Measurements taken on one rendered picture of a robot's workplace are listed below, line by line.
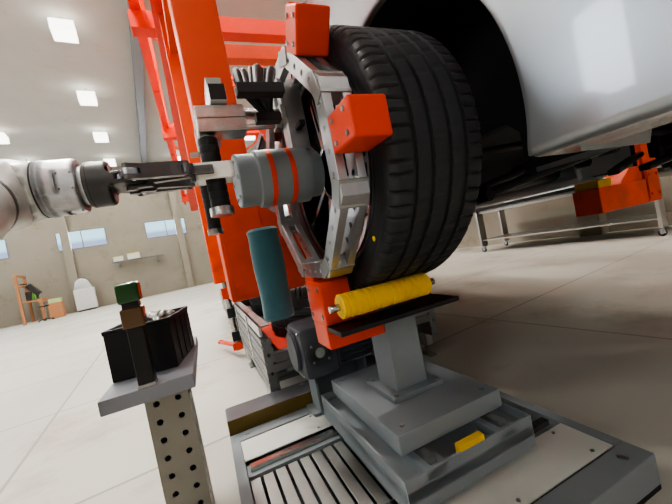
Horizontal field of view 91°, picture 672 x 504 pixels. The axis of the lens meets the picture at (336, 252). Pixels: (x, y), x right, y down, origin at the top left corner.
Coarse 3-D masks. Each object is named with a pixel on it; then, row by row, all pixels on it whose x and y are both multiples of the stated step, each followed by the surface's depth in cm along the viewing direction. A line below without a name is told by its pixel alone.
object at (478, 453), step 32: (352, 416) 98; (512, 416) 83; (352, 448) 91; (384, 448) 80; (448, 448) 76; (480, 448) 72; (512, 448) 76; (384, 480) 74; (416, 480) 66; (448, 480) 69
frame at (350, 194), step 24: (288, 72) 79; (312, 72) 62; (336, 72) 64; (336, 96) 63; (336, 168) 61; (360, 168) 63; (336, 192) 62; (360, 192) 63; (288, 216) 109; (336, 216) 65; (360, 216) 67; (288, 240) 103; (336, 240) 68; (312, 264) 85; (336, 264) 74
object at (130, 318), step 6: (138, 306) 66; (144, 306) 69; (120, 312) 64; (126, 312) 65; (132, 312) 65; (138, 312) 65; (144, 312) 67; (120, 318) 64; (126, 318) 65; (132, 318) 65; (138, 318) 65; (144, 318) 66; (126, 324) 64; (132, 324) 65; (138, 324) 65; (144, 324) 66
